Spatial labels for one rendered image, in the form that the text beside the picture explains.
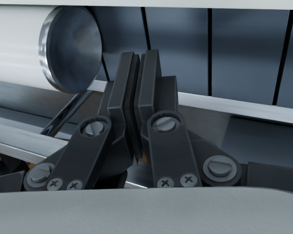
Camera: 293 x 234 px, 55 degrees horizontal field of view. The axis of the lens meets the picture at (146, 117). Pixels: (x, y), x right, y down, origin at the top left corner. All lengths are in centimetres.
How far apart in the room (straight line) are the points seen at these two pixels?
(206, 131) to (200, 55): 13
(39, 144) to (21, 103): 26
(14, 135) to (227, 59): 13
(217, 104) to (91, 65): 9
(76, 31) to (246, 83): 11
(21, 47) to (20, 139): 5
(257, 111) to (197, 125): 10
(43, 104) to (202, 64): 26
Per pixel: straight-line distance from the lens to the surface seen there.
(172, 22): 17
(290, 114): 19
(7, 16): 19
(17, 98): 43
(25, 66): 17
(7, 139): 18
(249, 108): 19
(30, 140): 17
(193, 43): 17
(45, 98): 38
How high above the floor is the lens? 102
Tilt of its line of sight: 40 degrees down
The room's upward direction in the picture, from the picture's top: 148 degrees counter-clockwise
